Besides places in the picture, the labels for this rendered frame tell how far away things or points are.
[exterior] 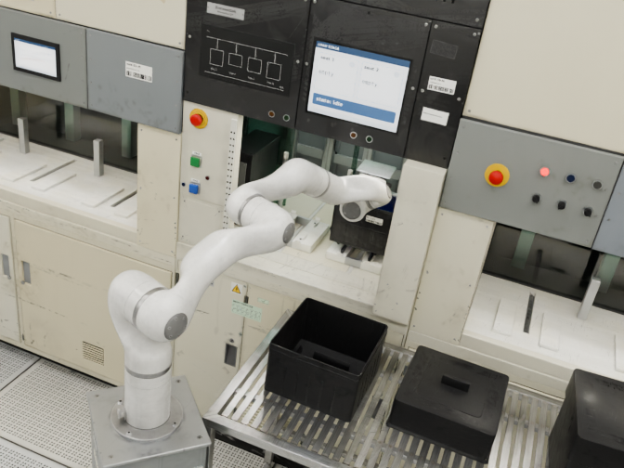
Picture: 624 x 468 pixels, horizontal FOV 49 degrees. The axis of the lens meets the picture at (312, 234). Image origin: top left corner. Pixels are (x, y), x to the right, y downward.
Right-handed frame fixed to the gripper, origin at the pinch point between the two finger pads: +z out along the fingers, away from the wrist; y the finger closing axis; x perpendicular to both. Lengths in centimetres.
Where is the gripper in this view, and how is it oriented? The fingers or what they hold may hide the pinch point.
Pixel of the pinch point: (376, 175)
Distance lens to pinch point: 242.2
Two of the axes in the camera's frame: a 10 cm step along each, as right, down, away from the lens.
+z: 3.2, -4.2, 8.5
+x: 1.3, -8.7, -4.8
